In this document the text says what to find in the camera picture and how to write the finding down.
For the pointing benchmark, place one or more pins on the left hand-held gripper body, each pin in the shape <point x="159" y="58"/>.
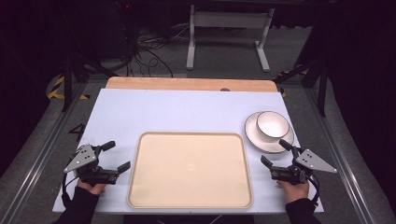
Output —
<point x="81" y="159"/>

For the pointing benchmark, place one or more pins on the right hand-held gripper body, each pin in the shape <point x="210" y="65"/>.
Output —
<point x="313" y="161"/>

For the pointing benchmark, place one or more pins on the white bowl with dark rim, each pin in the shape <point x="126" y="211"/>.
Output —
<point x="272" y="124"/>

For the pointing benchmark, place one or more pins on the white plate with dark rim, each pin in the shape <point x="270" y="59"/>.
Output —
<point x="253" y="132"/>

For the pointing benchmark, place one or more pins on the beige plastic tray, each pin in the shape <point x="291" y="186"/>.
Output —
<point x="190" y="171"/>

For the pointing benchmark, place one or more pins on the person's left hand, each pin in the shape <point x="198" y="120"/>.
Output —
<point x="95" y="188"/>

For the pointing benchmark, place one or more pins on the person's right hand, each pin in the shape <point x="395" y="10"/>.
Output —
<point x="295" y="191"/>

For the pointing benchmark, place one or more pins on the black metal stand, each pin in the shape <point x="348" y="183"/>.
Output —
<point x="322" y="90"/>
<point x="67" y="84"/>

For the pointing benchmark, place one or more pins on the yellow black floor tape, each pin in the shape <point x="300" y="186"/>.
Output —
<point x="56" y="90"/>

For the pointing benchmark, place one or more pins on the white table cover sheet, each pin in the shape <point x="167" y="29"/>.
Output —
<point x="174" y="109"/>

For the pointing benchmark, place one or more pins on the aluminium floor rail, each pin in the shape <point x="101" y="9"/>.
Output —
<point x="339" y="155"/>
<point x="40" y="158"/>

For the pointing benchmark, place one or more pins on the white metal table frame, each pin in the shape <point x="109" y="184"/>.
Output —
<point x="229" y="20"/>

